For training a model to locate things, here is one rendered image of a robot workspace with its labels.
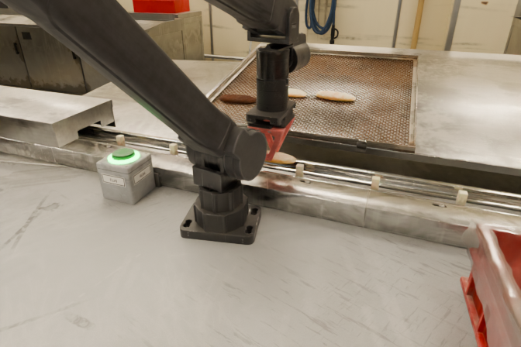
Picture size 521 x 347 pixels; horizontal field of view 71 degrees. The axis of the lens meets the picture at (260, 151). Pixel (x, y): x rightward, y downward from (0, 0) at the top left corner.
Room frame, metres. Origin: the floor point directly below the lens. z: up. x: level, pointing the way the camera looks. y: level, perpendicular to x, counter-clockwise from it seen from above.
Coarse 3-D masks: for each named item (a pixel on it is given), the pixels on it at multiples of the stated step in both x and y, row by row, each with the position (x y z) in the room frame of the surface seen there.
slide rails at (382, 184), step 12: (84, 132) 0.82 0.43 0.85; (132, 144) 0.76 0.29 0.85; (144, 144) 0.76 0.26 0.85; (156, 144) 0.76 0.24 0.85; (276, 168) 0.64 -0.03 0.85; (288, 168) 0.64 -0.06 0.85; (348, 180) 0.59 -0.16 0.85; (360, 180) 0.59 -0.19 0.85; (408, 192) 0.55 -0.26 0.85; (420, 192) 0.55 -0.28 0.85; (432, 192) 0.55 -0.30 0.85; (444, 192) 0.55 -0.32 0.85; (480, 204) 0.51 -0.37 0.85; (492, 204) 0.51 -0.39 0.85; (504, 204) 0.51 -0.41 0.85; (516, 204) 0.51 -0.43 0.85
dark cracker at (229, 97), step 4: (224, 96) 0.91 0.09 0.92; (228, 96) 0.90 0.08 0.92; (232, 96) 0.90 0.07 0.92; (236, 96) 0.90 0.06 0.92; (240, 96) 0.90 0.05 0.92; (244, 96) 0.89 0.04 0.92; (248, 96) 0.90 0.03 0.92; (220, 100) 0.90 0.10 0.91; (224, 100) 0.89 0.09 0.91; (228, 100) 0.89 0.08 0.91; (232, 100) 0.88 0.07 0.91; (236, 100) 0.88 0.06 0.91; (240, 100) 0.88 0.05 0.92; (244, 100) 0.88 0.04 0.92; (248, 100) 0.88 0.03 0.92; (252, 100) 0.88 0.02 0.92; (256, 100) 0.88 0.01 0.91
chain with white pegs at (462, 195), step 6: (120, 138) 0.75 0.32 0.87; (120, 144) 0.75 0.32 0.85; (174, 144) 0.71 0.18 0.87; (174, 150) 0.70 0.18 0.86; (300, 168) 0.61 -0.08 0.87; (300, 174) 0.61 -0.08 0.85; (372, 180) 0.56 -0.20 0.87; (378, 180) 0.56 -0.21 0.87; (372, 186) 0.56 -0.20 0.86; (378, 186) 0.56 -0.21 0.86; (462, 192) 0.52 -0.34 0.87; (462, 198) 0.51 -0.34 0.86; (462, 204) 0.51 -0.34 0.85
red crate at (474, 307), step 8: (464, 280) 0.36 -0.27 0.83; (472, 280) 0.33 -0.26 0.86; (464, 288) 0.34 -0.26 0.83; (472, 288) 0.33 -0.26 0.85; (464, 296) 0.33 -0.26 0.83; (472, 296) 0.33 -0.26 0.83; (472, 304) 0.32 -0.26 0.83; (480, 304) 0.31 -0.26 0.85; (472, 312) 0.31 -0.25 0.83; (480, 312) 0.30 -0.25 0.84; (472, 320) 0.30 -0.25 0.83; (480, 320) 0.28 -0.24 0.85; (480, 328) 0.28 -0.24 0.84; (480, 336) 0.27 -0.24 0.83; (480, 344) 0.27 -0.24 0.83
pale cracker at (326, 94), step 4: (320, 92) 0.90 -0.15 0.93; (324, 92) 0.89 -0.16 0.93; (328, 92) 0.89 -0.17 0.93; (332, 92) 0.89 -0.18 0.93; (336, 92) 0.89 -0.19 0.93; (340, 92) 0.89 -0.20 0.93; (320, 96) 0.88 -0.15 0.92; (324, 96) 0.88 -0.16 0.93; (328, 96) 0.87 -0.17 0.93; (332, 96) 0.87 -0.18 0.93; (336, 96) 0.87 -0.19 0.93; (340, 96) 0.87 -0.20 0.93; (344, 96) 0.86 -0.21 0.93; (348, 96) 0.86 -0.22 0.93; (352, 96) 0.87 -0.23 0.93; (336, 100) 0.86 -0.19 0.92; (340, 100) 0.86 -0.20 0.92; (344, 100) 0.86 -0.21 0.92; (348, 100) 0.86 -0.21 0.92; (352, 100) 0.86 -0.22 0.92
